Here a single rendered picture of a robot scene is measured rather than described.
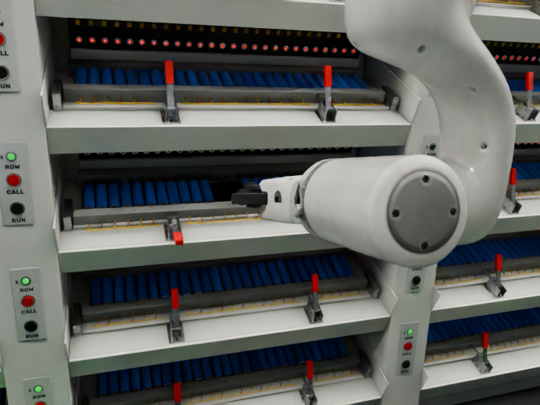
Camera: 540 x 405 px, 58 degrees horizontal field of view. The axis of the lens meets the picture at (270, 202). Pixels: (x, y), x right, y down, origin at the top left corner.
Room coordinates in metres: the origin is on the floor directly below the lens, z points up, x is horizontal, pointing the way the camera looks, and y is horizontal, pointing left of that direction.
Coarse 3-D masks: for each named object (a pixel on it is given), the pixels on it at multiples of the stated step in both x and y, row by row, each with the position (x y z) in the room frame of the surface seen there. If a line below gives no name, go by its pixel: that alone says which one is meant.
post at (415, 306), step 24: (408, 72) 0.91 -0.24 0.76; (432, 120) 0.90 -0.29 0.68; (408, 144) 0.89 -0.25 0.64; (384, 264) 0.93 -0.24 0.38; (432, 264) 0.91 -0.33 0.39; (432, 288) 0.91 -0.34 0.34; (408, 312) 0.90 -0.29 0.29; (384, 336) 0.90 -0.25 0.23; (384, 360) 0.89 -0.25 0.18; (408, 384) 0.90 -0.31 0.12
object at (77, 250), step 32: (96, 160) 0.87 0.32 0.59; (128, 160) 0.89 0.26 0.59; (160, 160) 0.90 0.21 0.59; (192, 160) 0.92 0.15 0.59; (224, 160) 0.94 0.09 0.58; (256, 160) 0.97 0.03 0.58; (288, 160) 0.99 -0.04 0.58; (320, 160) 1.01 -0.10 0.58; (64, 192) 0.83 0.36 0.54; (64, 224) 0.74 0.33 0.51; (160, 224) 0.79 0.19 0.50; (192, 224) 0.80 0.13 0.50; (224, 224) 0.81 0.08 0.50; (256, 224) 0.83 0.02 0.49; (288, 224) 0.84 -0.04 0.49; (64, 256) 0.70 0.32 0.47; (96, 256) 0.72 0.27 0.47; (128, 256) 0.74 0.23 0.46; (160, 256) 0.75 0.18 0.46; (192, 256) 0.77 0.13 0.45; (224, 256) 0.79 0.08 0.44
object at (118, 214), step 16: (112, 208) 0.78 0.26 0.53; (128, 208) 0.78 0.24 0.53; (144, 208) 0.79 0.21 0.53; (160, 208) 0.79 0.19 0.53; (176, 208) 0.80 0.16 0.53; (192, 208) 0.81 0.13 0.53; (208, 208) 0.81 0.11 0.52; (224, 208) 0.82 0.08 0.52; (240, 208) 0.83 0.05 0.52; (256, 208) 0.84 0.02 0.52; (80, 224) 0.75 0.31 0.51; (128, 224) 0.76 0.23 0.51
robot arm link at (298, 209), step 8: (328, 160) 0.47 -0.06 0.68; (312, 168) 0.47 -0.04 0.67; (304, 176) 0.47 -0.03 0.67; (304, 184) 0.46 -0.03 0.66; (304, 192) 0.45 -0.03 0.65; (296, 208) 0.45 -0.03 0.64; (304, 208) 0.44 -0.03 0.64; (296, 216) 0.45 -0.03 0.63; (304, 216) 0.45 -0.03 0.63; (304, 224) 0.46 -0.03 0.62; (312, 232) 0.45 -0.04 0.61
